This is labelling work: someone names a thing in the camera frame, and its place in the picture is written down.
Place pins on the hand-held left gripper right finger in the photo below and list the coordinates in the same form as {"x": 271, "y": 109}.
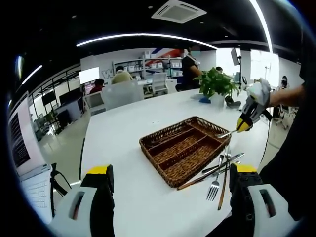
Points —
{"x": 244, "y": 192}

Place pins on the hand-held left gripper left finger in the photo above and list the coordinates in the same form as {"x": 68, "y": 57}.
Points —
{"x": 98, "y": 182}

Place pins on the steel spoon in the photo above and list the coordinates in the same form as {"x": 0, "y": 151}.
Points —
{"x": 223, "y": 135}
{"x": 154, "y": 142}
{"x": 172, "y": 136}

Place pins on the person's black clothed torso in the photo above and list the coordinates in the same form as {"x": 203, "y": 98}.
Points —
{"x": 284, "y": 168}

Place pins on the large black monitor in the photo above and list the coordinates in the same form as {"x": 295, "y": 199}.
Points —
{"x": 70, "y": 96}

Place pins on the black grey device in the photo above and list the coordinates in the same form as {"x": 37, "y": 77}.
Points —
{"x": 234, "y": 103}

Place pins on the white grey office chair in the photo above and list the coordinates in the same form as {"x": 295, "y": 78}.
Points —
{"x": 95, "y": 101}

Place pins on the white storage shelf with boxes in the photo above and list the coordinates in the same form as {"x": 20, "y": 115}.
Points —
{"x": 172, "y": 65}

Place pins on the white glowing screen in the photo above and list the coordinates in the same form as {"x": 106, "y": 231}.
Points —
{"x": 89, "y": 75}

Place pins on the frosted white desk partition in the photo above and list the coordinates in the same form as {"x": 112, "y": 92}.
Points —
{"x": 122, "y": 95}

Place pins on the thin black pole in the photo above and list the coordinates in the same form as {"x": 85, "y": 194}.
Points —
{"x": 81, "y": 160}

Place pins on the brown wicker storage slots tray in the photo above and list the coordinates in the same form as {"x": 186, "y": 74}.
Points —
{"x": 187, "y": 153}

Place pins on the green potted plant white pot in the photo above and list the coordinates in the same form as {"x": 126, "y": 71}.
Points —
{"x": 214, "y": 82}

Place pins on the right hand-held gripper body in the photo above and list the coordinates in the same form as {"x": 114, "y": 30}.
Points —
{"x": 260, "y": 90}

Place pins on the white ceiling light strip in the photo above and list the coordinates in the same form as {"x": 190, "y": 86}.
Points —
{"x": 148, "y": 34}
{"x": 32, "y": 74}
{"x": 266, "y": 24}

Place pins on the white mesh office chair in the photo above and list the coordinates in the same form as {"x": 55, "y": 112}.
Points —
{"x": 159, "y": 81}

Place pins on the white ceiling air conditioner vent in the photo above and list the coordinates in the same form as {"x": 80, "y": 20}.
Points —
{"x": 179, "y": 12}

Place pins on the small black monitor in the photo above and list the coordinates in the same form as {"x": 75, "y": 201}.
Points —
{"x": 47, "y": 98}

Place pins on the small blue object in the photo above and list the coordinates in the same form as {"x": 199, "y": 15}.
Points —
{"x": 204, "y": 100}

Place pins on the black light stand with panel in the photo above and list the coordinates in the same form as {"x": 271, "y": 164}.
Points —
{"x": 235, "y": 54}

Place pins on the black tripod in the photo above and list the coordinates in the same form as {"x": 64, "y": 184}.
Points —
{"x": 54, "y": 177}

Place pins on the steel knife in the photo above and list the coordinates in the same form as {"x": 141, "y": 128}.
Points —
{"x": 237, "y": 156}
{"x": 209, "y": 175}

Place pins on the steel fork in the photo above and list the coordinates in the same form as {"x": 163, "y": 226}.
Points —
{"x": 227, "y": 151}
{"x": 212, "y": 191}

